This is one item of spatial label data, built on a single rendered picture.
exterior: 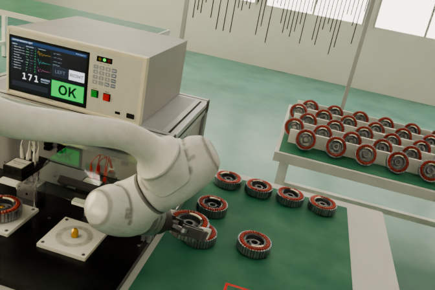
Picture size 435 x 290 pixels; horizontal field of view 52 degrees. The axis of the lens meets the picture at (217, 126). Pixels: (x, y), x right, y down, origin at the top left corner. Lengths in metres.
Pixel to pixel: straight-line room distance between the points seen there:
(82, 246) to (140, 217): 0.47
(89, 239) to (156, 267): 0.22
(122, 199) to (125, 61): 0.49
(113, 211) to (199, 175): 0.18
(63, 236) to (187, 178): 0.63
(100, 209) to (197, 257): 0.59
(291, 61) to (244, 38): 0.86
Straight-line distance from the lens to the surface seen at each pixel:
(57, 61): 1.39
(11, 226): 1.47
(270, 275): 1.44
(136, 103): 1.30
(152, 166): 0.86
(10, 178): 1.51
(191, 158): 0.87
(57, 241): 1.40
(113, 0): 8.26
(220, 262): 1.43
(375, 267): 1.65
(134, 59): 1.28
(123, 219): 0.92
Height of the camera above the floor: 1.62
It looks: 21 degrees down
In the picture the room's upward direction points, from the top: 11 degrees clockwise
